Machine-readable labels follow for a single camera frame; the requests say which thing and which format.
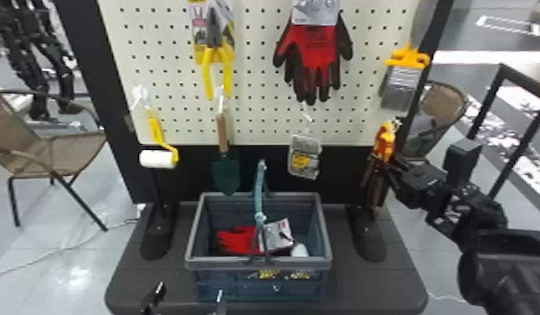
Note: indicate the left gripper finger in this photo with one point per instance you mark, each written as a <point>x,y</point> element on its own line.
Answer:
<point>220,303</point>
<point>152,297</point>

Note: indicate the green garden trowel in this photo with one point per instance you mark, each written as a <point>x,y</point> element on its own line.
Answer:
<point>225,176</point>

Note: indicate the black side table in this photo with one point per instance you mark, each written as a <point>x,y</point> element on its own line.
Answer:
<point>526,136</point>

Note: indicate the beige mesh chair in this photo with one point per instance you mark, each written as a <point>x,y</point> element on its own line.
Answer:
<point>441,107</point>
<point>41,149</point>

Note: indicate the blue basket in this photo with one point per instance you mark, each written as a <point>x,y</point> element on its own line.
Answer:
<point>256,263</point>

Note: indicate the red and yellow hand tool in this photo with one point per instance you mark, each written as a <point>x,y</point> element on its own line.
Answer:
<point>384,140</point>

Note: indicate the white pegboard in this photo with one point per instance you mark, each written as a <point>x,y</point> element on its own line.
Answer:
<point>269,118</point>

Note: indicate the red gloves on card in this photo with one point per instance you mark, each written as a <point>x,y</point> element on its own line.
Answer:
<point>236,241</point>

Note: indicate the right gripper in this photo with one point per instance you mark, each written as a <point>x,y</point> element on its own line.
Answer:
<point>421,184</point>

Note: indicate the clear packet of small parts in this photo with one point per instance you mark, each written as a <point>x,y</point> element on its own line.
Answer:
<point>304,158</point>

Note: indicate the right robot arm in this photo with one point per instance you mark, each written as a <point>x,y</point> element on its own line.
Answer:
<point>507,264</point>

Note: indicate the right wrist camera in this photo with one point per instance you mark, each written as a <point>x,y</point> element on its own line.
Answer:
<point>462,160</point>

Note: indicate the yellow pliers on card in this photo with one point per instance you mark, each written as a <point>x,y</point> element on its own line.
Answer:
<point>215,53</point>

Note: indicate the red and black gloves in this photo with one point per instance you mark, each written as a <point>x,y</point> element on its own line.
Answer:
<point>312,53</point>

